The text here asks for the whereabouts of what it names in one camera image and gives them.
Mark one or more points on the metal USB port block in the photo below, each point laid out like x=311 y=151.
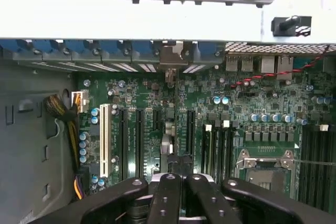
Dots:
x=239 y=64

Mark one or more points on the metal network port block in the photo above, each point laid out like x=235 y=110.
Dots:
x=284 y=64

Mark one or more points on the blue card retention latch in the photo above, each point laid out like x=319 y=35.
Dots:
x=76 y=45

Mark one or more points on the grey slot cover plate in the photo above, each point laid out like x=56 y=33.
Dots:
x=115 y=56
x=207 y=60
x=86 y=56
x=144 y=57
x=27 y=56
x=56 y=56

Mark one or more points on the black RAM slot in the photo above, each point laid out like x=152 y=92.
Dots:
x=323 y=145
x=314 y=142
x=333 y=145
x=232 y=150
x=225 y=150
x=216 y=150
x=305 y=142

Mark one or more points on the long black expansion slot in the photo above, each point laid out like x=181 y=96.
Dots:
x=139 y=142
x=190 y=132
x=123 y=142

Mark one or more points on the small metal port block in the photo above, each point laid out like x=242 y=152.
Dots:
x=267 y=64

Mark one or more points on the thin metal locking lever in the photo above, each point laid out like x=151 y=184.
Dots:
x=315 y=162

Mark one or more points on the white PCI expansion slot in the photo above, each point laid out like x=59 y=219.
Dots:
x=104 y=140

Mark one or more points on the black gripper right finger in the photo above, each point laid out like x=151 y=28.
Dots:
x=207 y=200

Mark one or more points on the green motherboard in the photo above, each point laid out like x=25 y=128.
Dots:
x=262 y=98

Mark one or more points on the CPU socket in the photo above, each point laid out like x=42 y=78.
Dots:
x=262 y=179

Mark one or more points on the short black expansion slot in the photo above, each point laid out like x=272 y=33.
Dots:
x=157 y=119

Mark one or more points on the black open PC case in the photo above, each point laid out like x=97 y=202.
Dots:
x=26 y=142

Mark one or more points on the metal socket cover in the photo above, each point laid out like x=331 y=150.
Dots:
x=262 y=161

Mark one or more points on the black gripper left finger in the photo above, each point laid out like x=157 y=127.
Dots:
x=165 y=200

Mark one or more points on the white power connector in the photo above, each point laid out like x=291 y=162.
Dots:
x=82 y=100

